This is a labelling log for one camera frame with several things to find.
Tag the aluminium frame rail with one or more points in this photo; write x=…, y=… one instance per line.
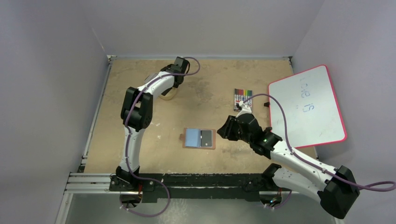
x=89, y=183

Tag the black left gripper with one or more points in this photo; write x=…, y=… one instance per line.
x=168, y=66

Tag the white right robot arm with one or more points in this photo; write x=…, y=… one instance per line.
x=293, y=169

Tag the pack of coloured markers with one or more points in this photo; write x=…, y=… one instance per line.
x=241, y=95

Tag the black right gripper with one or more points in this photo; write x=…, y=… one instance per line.
x=233, y=129

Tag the pink framed whiteboard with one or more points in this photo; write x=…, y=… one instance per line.
x=304, y=108

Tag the beige oval plastic tray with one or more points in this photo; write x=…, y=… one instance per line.
x=170, y=95

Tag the pink leather card holder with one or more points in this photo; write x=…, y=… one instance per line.
x=191, y=138

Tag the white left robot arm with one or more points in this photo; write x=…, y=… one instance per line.
x=137, y=113

